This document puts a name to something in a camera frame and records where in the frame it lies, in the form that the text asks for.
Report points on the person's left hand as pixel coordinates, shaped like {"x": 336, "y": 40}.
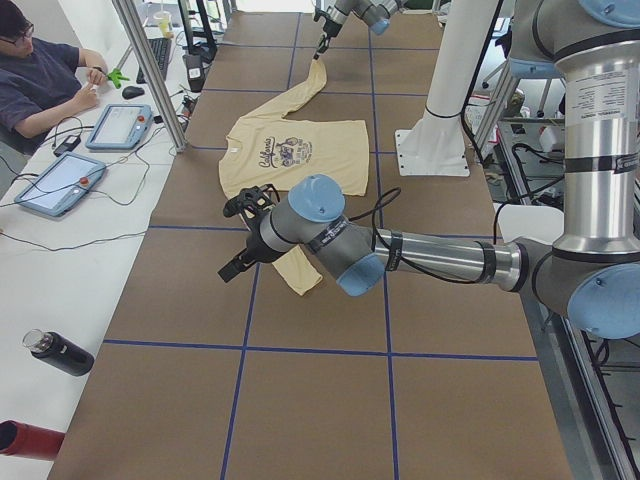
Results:
{"x": 86, "y": 98}

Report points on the seated person in blue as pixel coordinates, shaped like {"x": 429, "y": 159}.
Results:
{"x": 38, "y": 80}

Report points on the person's right hand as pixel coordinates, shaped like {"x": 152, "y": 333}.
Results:
{"x": 96, "y": 76}

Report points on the far blue teach pendant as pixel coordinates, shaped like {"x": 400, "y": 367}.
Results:
{"x": 120, "y": 127}

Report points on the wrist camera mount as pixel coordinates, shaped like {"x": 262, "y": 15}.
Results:
{"x": 252, "y": 204}

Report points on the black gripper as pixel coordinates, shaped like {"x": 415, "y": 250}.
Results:
{"x": 253, "y": 243}
{"x": 325, "y": 35}

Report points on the beige long-sleeve graphic shirt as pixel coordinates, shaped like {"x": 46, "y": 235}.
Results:
{"x": 314, "y": 166}

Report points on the yellow drink cup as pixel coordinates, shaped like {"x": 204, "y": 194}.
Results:
{"x": 164, "y": 23}

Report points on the blue teach pendant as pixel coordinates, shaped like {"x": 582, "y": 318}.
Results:
{"x": 62, "y": 185}
{"x": 120, "y": 127}

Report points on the black water bottle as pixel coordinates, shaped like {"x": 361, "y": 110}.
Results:
{"x": 59, "y": 352}

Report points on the black computer mouse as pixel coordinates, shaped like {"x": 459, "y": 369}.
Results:
{"x": 131, "y": 92}

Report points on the red cylinder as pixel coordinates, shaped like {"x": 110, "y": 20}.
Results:
{"x": 29, "y": 441}

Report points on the black power adapter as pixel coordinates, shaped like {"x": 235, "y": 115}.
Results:
{"x": 67, "y": 145}

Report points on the aluminium frame post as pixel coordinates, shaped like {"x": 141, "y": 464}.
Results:
{"x": 155, "y": 81}

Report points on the near blue teach pendant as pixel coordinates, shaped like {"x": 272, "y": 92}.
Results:
{"x": 62, "y": 185}

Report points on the green plastic toy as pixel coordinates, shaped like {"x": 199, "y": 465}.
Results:
{"x": 117, "y": 78}

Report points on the black keyboard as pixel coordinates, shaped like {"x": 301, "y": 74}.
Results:
{"x": 161, "y": 51}

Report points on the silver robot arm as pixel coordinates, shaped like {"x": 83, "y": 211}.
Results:
{"x": 375, "y": 14}
{"x": 440, "y": 226}

